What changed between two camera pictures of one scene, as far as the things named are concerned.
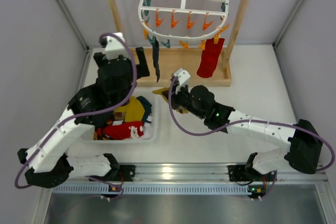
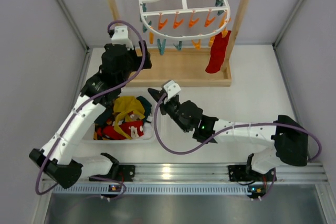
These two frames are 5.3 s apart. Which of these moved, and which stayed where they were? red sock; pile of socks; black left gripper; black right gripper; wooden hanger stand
Moved: red sock; black left gripper; black right gripper
Stayed: pile of socks; wooden hanger stand
